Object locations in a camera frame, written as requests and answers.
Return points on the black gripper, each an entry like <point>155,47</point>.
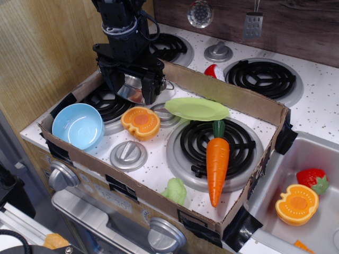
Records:
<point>127,52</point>

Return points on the orange toy carrot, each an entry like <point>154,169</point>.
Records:
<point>217,160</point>

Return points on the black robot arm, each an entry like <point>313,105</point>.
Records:
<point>123,13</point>

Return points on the light green plastic plate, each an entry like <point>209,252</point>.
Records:
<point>198,109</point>

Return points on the steel toy pot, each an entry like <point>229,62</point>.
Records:
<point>131,91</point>

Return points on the front left black burner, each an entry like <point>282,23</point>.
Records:
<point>110,107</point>

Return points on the black burner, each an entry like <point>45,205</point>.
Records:
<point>110,107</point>
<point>270,78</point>
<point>172,48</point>
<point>186,153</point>

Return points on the orange toy pumpkin half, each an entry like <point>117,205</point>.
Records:
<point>141,122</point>

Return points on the back left black burner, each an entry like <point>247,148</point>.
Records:
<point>172,48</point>

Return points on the silver middle stovetop knob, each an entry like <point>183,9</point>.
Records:
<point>167,119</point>

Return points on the silver stovetop knob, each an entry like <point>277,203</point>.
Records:
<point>128,156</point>
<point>218,53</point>
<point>167,119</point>

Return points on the light blue plastic bowl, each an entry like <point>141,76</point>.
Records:
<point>80,125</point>

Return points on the silver front stovetop knob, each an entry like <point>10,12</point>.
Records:
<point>128,156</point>

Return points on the red white toy mushroom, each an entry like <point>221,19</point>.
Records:
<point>215,71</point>

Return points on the front right black burner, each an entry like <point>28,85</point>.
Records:
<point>186,153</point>

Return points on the silver back stovetop knob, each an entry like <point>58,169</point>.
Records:
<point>218,53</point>

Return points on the brown cardboard fence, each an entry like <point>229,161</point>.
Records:
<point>137,194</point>

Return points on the hanging silver ladle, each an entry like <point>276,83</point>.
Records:
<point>200,14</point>

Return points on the green toy vegetable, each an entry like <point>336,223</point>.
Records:
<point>175,191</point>

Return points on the silver left oven knob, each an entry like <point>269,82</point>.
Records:
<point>62,177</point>

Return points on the silver oven knob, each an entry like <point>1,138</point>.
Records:
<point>164,237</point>
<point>62,177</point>

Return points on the hanging silver spatula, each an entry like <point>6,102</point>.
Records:
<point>253,23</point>

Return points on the back right black burner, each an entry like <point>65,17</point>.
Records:
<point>270,78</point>

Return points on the silver right oven knob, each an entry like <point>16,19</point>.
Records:
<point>164,237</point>

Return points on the black device left edge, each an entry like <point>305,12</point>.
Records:
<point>13,192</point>

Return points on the orange object bottom left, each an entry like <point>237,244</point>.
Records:
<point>55,241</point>

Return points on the steel toy sink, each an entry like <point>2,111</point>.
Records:
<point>320,234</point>

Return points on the orange pumpkin half in sink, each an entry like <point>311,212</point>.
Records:
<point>297,205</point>

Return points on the red toy strawberry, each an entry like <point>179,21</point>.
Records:
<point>314,178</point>

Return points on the orange toy piece in sink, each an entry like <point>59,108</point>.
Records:
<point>302,246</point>

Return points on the silver oven door handle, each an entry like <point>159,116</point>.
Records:
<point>103,230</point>

